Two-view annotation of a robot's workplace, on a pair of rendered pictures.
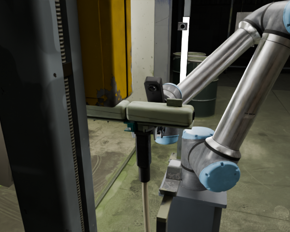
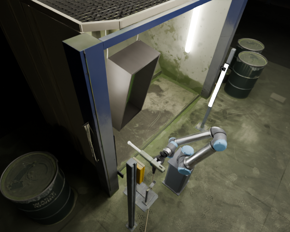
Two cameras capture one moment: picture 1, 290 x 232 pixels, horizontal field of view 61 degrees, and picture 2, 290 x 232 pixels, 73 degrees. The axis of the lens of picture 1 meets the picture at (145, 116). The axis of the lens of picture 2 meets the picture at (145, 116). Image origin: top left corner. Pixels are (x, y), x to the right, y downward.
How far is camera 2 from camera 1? 1.58 m
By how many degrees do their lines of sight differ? 31
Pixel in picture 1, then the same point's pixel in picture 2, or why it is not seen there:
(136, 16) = (209, 27)
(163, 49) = (220, 55)
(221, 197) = not seen: hidden behind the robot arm
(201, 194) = not seen: hidden behind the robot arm
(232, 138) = (190, 164)
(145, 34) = (211, 42)
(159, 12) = (225, 31)
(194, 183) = not seen: hidden behind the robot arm
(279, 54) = (210, 151)
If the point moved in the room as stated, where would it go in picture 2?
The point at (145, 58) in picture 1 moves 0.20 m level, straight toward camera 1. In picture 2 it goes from (206, 56) to (204, 61)
